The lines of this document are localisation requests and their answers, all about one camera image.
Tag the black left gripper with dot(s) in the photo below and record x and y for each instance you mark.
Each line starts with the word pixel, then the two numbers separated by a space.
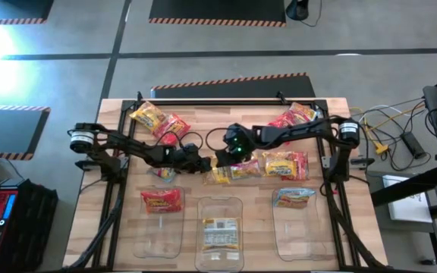
pixel 193 164

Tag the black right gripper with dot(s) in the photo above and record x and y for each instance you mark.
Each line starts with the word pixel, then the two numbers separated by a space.
pixel 223 151

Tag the blue-edged chicken ramen packet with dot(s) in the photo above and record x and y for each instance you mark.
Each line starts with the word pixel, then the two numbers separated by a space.
pixel 164 173
pixel 246 169
pixel 292 198

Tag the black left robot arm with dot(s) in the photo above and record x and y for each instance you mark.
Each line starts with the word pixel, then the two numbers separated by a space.
pixel 127 146

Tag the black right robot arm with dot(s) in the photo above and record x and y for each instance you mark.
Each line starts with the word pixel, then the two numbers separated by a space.
pixel 298 130

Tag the clear plastic bin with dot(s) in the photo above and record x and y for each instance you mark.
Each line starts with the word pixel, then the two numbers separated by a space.
pixel 298 235
pixel 218 206
pixel 158 239

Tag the black hazard-striped floor mat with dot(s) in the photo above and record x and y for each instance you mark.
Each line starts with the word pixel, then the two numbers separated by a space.
pixel 13 9
pixel 233 91
pixel 6 130
pixel 218 9

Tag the black stand base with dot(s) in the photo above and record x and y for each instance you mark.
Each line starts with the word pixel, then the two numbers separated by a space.
pixel 297 9

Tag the black power brick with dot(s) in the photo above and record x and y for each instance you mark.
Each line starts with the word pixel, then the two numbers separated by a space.
pixel 412 145

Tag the white paper sheet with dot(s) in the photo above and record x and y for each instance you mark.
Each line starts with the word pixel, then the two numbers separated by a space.
pixel 408 204

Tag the black desk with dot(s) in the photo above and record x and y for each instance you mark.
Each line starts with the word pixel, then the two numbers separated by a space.
pixel 412 186

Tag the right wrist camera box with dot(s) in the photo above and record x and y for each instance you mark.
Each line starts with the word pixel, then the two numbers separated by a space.
pixel 237 145

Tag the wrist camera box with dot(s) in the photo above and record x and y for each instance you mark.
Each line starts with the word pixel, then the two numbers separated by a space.
pixel 189 149
pixel 237 145

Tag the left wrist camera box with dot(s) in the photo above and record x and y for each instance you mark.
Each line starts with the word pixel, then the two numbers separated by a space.
pixel 189 149

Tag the black aluminium rig frame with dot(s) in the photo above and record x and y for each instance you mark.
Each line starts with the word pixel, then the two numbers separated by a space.
pixel 222 102

